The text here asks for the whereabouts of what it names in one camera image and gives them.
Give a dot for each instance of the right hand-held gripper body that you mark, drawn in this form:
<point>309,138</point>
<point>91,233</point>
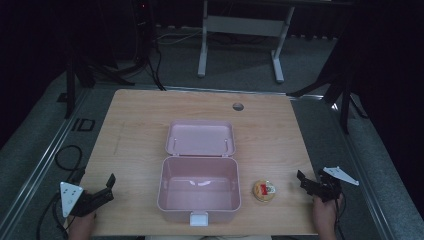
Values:
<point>328,188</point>

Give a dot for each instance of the person's left hand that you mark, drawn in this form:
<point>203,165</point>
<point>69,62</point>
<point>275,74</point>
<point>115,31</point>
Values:
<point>81,225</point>

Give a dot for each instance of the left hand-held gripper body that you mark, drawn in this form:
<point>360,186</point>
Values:
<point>70,196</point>

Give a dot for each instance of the pink plastic storage box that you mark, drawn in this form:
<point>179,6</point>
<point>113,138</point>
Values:
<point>199,186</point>

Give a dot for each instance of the person's right hand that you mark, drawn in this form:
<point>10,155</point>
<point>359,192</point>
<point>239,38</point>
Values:
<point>327,213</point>

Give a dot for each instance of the metal floor rail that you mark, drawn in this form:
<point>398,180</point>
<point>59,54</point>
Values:
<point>361,173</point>
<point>43,160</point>
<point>226,90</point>

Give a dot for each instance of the white metal desk frame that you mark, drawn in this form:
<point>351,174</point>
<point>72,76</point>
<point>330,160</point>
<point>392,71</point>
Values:
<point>245,26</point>

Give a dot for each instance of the black equipment tower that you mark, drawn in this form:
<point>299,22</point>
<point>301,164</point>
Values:
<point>143,30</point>

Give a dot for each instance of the round yellow red-labelled snack packet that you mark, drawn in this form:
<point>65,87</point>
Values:
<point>263,190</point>

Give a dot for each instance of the black metal stand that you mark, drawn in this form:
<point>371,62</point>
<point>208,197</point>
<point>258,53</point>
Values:
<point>345,103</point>
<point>70,90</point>

